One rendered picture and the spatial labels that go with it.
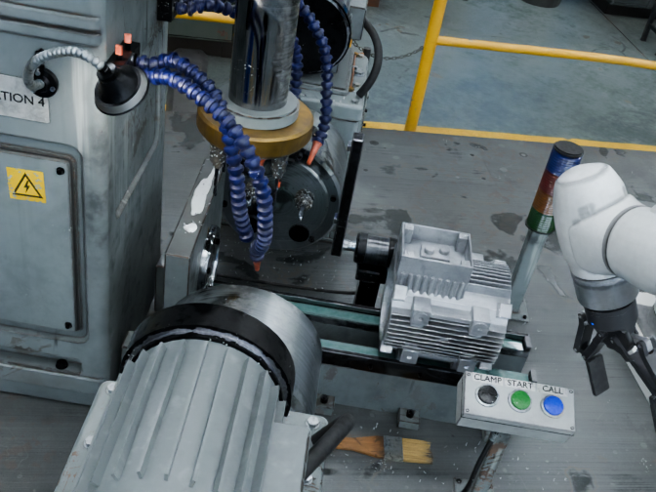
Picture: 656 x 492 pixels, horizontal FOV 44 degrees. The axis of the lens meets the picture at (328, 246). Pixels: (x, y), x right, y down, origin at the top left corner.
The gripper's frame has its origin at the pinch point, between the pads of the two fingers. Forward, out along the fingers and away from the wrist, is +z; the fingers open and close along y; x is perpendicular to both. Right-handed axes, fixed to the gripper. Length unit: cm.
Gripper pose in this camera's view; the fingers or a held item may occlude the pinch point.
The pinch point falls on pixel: (630, 403)
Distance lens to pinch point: 139.5
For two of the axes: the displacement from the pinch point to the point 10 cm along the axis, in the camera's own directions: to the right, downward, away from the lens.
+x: -8.6, 4.4, -2.7
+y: -4.1, -2.6, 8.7
